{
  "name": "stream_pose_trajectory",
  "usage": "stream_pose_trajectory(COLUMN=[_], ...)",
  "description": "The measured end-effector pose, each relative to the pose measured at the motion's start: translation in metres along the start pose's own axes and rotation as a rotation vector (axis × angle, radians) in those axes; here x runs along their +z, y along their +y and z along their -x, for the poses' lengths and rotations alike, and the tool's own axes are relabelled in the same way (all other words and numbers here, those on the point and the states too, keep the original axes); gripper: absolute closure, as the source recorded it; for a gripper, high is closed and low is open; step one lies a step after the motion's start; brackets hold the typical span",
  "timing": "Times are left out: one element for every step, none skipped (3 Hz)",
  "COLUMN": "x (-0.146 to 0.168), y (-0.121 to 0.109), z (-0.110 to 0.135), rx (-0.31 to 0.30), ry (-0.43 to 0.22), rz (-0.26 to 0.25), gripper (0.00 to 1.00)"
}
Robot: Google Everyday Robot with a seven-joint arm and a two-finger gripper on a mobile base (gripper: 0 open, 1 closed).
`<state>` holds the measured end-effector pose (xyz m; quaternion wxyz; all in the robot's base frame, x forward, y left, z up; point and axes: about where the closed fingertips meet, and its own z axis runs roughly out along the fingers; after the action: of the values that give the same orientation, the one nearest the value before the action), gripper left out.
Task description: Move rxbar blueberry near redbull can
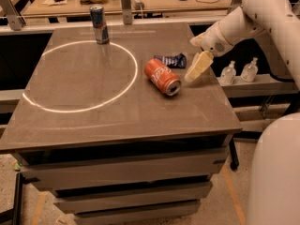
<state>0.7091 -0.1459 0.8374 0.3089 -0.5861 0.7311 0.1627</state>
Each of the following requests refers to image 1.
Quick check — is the sanitizer bottle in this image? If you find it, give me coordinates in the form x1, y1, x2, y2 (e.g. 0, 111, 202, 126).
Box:
220, 61, 236, 85
240, 57, 258, 83

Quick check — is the left metal bracket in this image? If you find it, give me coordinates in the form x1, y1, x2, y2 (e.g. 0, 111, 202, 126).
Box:
0, 0, 25, 31

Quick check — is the grey drawer cabinet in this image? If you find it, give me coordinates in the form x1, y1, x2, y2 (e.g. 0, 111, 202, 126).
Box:
22, 135, 231, 225

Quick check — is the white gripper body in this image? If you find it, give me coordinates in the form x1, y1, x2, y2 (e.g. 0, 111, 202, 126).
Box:
190, 22, 233, 57

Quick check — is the blue rxbar wrapper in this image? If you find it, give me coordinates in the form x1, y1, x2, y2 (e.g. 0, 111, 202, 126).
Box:
155, 53, 187, 68

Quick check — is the blue silver redbull can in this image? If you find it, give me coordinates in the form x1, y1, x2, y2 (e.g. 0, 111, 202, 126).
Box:
89, 4, 109, 44

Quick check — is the orange soda can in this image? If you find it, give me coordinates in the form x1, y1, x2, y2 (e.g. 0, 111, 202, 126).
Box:
143, 58, 181, 97

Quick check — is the left sanitizer bottle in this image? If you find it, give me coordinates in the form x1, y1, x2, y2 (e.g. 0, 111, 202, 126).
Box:
220, 61, 236, 85

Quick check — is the right sanitizer bottle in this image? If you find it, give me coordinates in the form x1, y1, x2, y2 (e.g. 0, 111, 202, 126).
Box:
240, 57, 258, 83

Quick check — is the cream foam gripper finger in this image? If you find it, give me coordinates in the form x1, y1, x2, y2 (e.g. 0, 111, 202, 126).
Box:
185, 51, 214, 83
191, 52, 200, 65

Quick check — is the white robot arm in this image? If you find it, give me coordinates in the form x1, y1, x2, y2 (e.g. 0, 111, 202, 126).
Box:
191, 0, 300, 225

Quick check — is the middle metal bracket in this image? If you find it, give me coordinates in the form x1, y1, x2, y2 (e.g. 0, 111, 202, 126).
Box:
121, 0, 132, 25

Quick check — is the white power strip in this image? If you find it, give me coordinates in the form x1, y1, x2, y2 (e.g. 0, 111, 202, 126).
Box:
131, 0, 144, 10

